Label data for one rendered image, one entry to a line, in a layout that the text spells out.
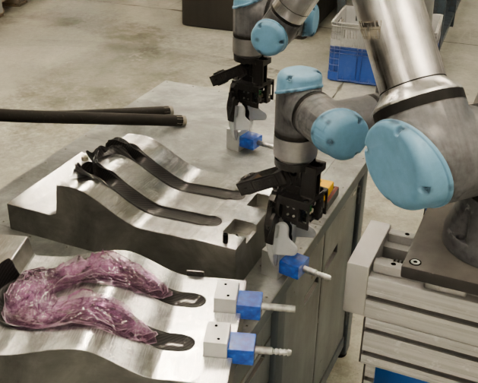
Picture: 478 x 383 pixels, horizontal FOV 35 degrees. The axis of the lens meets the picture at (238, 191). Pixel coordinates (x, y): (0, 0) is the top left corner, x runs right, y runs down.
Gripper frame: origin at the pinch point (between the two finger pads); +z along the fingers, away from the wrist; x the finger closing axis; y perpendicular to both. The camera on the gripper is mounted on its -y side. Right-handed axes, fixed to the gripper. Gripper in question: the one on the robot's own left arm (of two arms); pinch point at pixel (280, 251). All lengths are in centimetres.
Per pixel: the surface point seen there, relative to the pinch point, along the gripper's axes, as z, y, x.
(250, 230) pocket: -2.6, -6.1, -0.6
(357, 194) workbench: 25, -15, 70
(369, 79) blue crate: 81, -109, 297
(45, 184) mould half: -1, -52, -8
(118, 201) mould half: -6.0, -29.3, -10.7
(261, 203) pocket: -2.3, -10.1, 9.7
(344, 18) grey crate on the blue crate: 56, -141, 324
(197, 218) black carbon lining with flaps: -3.6, -15.9, -4.0
